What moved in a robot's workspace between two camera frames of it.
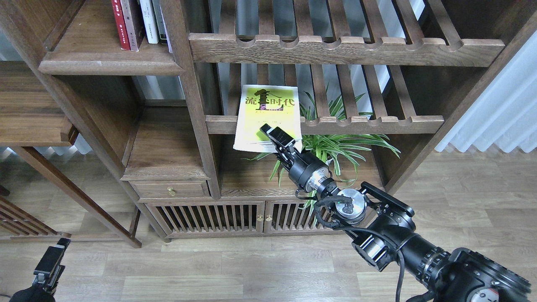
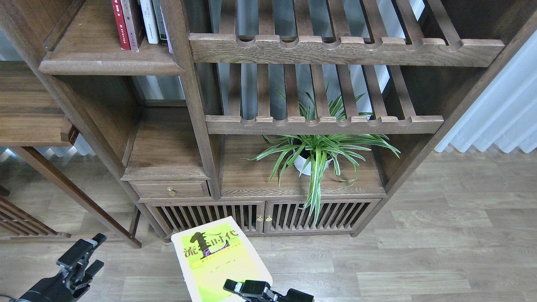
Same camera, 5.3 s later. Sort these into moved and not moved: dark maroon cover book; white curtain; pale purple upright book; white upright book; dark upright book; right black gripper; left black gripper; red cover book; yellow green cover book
Moved: yellow green cover book; right black gripper; left black gripper
Not moved: red cover book; dark maroon cover book; pale purple upright book; white curtain; dark upright book; white upright book
